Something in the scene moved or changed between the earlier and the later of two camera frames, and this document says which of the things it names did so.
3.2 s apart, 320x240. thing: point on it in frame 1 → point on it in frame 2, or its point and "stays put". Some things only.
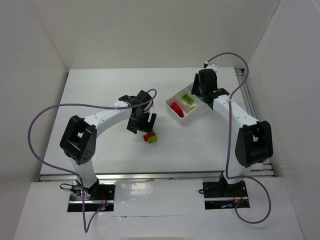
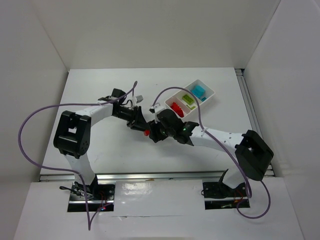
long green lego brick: (188, 99) stays put
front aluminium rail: (195, 176) stays put
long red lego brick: (177, 109) stays put
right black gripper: (203, 91) → (154, 131)
